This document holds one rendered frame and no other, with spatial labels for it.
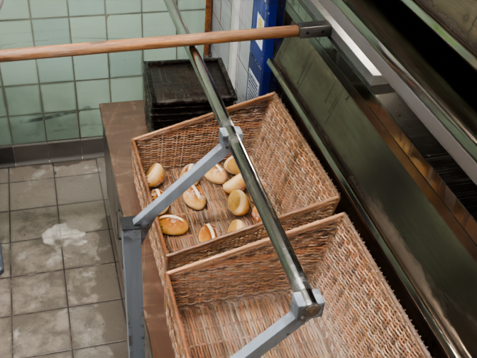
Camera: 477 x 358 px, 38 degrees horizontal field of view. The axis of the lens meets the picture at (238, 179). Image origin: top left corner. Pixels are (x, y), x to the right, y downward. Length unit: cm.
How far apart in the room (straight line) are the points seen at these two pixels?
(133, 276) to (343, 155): 61
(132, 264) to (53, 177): 171
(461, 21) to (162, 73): 139
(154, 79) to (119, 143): 25
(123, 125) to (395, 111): 123
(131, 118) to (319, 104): 89
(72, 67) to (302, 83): 138
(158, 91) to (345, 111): 77
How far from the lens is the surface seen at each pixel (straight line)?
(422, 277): 150
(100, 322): 262
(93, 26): 307
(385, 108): 159
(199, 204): 212
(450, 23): 131
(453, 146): 108
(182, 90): 236
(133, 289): 168
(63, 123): 329
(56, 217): 306
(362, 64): 170
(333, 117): 186
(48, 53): 173
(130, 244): 157
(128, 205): 218
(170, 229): 203
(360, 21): 135
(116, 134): 250
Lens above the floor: 198
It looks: 38 degrees down
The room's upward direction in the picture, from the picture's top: 4 degrees clockwise
